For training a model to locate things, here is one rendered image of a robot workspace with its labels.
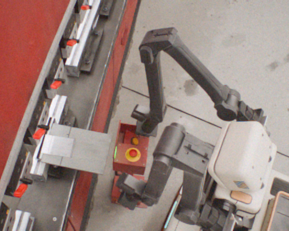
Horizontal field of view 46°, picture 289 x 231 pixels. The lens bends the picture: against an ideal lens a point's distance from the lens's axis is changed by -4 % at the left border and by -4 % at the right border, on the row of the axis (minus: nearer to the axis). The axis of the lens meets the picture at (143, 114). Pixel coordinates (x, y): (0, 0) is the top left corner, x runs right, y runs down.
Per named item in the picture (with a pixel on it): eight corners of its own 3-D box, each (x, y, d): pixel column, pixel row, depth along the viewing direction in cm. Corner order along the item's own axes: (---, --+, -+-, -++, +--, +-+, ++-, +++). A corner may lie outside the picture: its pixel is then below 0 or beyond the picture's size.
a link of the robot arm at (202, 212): (208, 224, 110) (214, 209, 113) (189, 210, 106) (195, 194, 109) (189, 222, 118) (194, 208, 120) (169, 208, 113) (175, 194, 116)
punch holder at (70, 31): (67, 61, 145) (64, 34, 130) (48, 58, 145) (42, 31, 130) (77, 34, 152) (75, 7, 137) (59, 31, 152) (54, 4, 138)
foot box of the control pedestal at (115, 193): (147, 208, 235) (148, 204, 224) (110, 203, 235) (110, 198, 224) (151, 181, 244) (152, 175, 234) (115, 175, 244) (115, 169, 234)
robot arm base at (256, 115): (257, 135, 131) (264, 110, 136) (245, 122, 127) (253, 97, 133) (239, 137, 137) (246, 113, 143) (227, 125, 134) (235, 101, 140)
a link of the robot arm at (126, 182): (154, 206, 113) (164, 183, 117) (126, 188, 110) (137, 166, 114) (137, 207, 123) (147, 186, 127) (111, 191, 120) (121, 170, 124)
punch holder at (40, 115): (38, 147, 125) (28, 127, 111) (16, 143, 125) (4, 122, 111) (50, 112, 132) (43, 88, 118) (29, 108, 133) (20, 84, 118)
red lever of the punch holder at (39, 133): (40, 136, 112) (49, 125, 121) (28, 133, 112) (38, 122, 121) (39, 141, 112) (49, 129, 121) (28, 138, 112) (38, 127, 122)
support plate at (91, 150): (103, 175, 141) (103, 174, 140) (41, 161, 142) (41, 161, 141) (112, 136, 150) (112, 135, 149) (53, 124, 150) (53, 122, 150)
